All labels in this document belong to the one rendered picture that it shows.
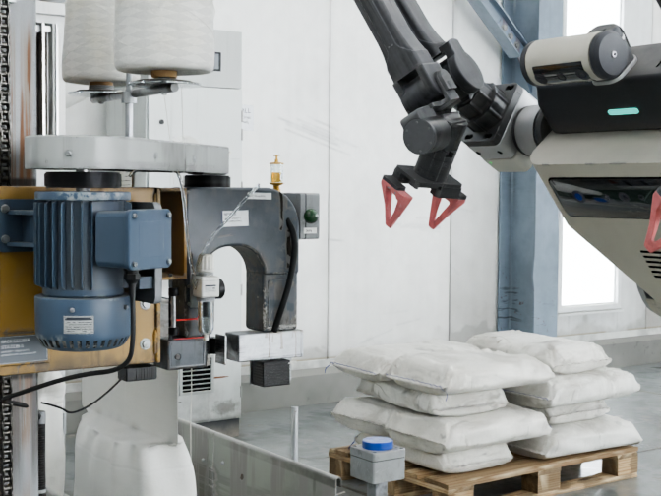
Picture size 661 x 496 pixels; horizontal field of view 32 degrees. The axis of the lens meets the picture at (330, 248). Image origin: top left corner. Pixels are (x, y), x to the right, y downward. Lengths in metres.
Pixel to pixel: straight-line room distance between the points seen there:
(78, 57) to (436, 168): 0.68
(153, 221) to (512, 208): 6.39
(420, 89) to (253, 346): 0.61
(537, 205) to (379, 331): 1.37
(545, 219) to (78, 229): 6.20
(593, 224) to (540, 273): 5.87
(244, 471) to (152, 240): 1.07
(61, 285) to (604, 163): 0.86
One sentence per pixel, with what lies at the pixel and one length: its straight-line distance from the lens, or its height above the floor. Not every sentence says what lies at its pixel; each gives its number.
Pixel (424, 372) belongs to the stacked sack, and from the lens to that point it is 4.79.
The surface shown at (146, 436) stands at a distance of 2.42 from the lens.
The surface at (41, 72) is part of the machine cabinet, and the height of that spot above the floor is 1.81.
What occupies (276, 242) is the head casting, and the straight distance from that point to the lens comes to 2.17.
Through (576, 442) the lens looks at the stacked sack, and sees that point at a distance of 5.27.
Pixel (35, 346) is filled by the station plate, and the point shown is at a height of 1.07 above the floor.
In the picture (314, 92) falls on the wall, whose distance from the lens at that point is 7.07.
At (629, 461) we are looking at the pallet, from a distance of 5.57.
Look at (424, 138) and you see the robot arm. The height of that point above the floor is 1.42.
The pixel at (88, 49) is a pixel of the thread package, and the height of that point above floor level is 1.58.
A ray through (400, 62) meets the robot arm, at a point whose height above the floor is 1.55.
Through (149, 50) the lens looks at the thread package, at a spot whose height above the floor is 1.55.
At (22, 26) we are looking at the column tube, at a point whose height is 1.61.
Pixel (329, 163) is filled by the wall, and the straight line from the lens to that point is 7.12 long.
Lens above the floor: 1.34
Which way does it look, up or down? 3 degrees down
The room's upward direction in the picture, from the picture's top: straight up
